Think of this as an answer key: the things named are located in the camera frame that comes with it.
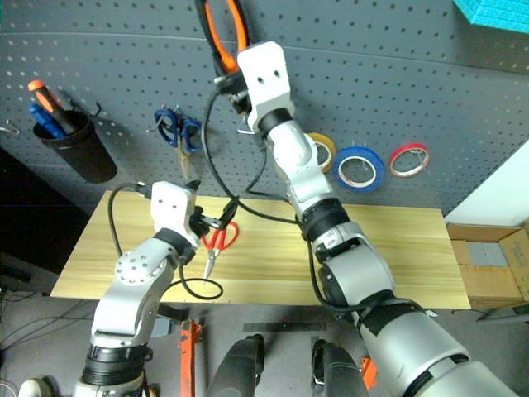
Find red handled scissors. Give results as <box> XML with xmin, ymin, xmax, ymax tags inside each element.
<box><xmin>201</xmin><ymin>222</ymin><xmax>241</xmax><ymax>280</ymax></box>

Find blue tape roll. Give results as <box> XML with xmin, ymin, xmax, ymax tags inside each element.
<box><xmin>332</xmin><ymin>144</ymin><xmax>386</xmax><ymax>194</ymax></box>

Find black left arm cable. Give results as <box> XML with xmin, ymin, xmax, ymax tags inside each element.
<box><xmin>107</xmin><ymin>181</ymin><xmax>225</xmax><ymax>302</ymax></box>

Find orange and black screwdriver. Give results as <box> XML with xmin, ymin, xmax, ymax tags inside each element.
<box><xmin>27</xmin><ymin>79</ymin><xmax>78</xmax><ymax>136</ymax></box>

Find white round object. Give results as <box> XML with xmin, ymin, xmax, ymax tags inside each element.
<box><xmin>18</xmin><ymin>376</ymin><xmax>54</xmax><ymax>397</ymax></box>

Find yellow tape roll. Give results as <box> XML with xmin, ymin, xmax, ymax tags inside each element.
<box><xmin>308</xmin><ymin>132</ymin><xmax>337</xmax><ymax>174</ymax></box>

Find brown cardboard box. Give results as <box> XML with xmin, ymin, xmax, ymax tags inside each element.
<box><xmin>446</xmin><ymin>222</ymin><xmax>529</xmax><ymax>311</ymax></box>

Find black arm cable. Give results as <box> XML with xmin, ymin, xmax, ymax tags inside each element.
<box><xmin>107</xmin><ymin>181</ymin><xmax>225</xmax><ymax>302</ymax></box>
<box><xmin>203</xmin><ymin>80</ymin><xmax>439</xmax><ymax>322</ymax></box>

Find teal foam block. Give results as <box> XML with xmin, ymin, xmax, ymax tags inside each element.
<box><xmin>451</xmin><ymin>0</ymin><xmax>529</xmax><ymax>32</ymax></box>

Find blue handled screwdriver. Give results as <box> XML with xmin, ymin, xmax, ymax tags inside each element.
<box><xmin>27</xmin><ymin>103</ymin><xmax>67</xmax><ymax>140</ymax></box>

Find dark grey perforated pegboard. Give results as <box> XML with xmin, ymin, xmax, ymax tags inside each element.
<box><xmin>0</xmin><ymin>0</ymin><xmax>529</xmax><ymax>218</ymax></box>

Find thin floor cables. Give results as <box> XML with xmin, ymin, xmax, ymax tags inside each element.
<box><xmin>0</xmin><ymin>289</ymin><xmax>97</xmax><ymax>349</ymax></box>

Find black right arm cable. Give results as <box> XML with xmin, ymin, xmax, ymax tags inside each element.
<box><xmin>203</xmin><ymin>80</ymin><xmax>439</xmax><ymax>322</ymax></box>

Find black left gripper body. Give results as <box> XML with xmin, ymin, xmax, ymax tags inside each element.
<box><xmin>188</xmin><ymin>205</ymin><xmax>207</xmax><ymax>241</ymax></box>

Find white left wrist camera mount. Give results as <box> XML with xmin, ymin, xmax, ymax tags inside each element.
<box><xmin>149</xmin><ymin>180</ymin><xmax>199</xmax><ymax>246</ymax></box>

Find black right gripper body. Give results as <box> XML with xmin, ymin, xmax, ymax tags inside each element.
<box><xmin>221</xmin><ymin>73</ymin><xmax>253</xmax><ymax>117</ymax></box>

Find red tape roll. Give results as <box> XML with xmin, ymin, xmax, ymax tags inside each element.
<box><xmin>388</xmin><ymin>142</ymin><xmax>431</xmax><ymax>179</ymax></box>

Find small orange bracket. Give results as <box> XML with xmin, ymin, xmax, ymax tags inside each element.
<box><xmin>360</xmin><ymin>357</ymin><xmax>379</xmax><ymax>392</ymax></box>

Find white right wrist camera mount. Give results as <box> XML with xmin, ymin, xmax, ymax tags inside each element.
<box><xmin>236</xmin><ymin>41</ymin><xmax>297</xmax><ymax>133</ymax></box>

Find blue handled scissors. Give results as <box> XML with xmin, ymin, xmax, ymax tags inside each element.
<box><xmin>153</xmin><ymin>108</ymin><xmax>203</xmax><ymax>183</ymax></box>

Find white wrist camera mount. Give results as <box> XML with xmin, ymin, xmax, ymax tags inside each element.
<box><xmin>236</xmin><ymin>41</ymin><xmax>297</xmax><ymax>133</ymax></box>
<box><xmin>149</xmin><ymin>180</ymin><xmax>199</xmax><ymax>246</ymax></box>

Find orange metal stand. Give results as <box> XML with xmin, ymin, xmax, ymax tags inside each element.
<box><xmin>177</xmin><ymin>318</ymin><xmax>205</xmax><ymax>397</ymax></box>

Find orange and black pliers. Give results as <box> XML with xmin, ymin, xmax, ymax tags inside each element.
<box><xmin>193</xmin><ymin>0</ymin><xmax>250</xmax><ymax>84</ymax></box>

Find black tool cup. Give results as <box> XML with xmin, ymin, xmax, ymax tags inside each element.
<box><xmin>31</xmin><ymin>110</ymin><xmax>119</xmax><ymax>184</ymax></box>

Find dark rounded shape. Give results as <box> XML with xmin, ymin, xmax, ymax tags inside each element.
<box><xmin>310</xmin><ymin>338</ymin><xmax>371</xmax><ymax>397</ymax></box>
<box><xmin>205</xmin><ymin>333</ymin><xmax>266</xmax><ymax>397</ymax></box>

